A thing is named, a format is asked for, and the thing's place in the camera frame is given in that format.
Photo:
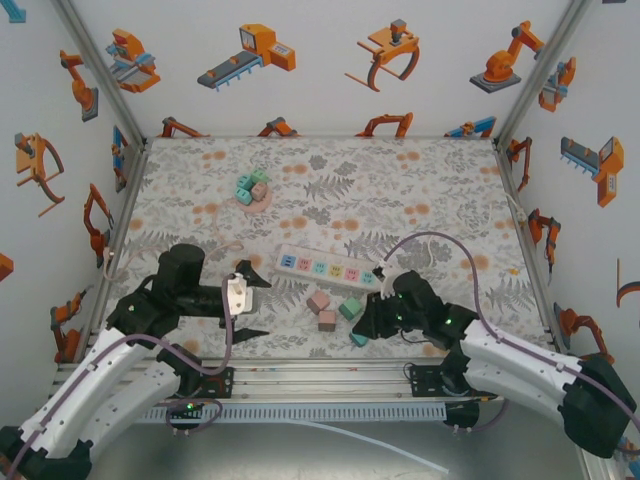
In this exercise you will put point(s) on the green cube plug adapter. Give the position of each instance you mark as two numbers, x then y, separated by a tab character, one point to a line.
350	308
260	175

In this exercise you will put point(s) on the teal cube plug adapter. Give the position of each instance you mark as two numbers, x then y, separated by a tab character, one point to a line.
243	196
359	341
243	181

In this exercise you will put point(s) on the white multicolour power strip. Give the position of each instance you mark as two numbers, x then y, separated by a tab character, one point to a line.
320	269

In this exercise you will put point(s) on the pink round power socket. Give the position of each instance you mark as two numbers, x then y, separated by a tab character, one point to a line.
260	205

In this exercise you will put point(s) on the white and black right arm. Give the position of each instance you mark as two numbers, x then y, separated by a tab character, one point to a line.
525	360

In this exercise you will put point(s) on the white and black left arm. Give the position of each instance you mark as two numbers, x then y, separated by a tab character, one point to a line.
100	370

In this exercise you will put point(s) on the small circuit board with LED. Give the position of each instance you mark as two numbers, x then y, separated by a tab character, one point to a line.
189	406

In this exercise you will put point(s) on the translucent white tube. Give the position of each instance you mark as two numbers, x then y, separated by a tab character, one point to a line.
400	452

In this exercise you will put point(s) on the floral patterned tablecloth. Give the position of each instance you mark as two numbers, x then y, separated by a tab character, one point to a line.
400	175

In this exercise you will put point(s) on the aluminium frame rail with grooves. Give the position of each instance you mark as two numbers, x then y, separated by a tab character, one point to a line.
320	380

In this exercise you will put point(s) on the black box under rail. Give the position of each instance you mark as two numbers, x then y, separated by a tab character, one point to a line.
462	415

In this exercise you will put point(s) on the aluminium side rail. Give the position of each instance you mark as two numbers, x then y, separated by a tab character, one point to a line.
529	250
131	190

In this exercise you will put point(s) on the aluminium corner post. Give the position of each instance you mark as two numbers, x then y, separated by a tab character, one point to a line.
542	75
105	75

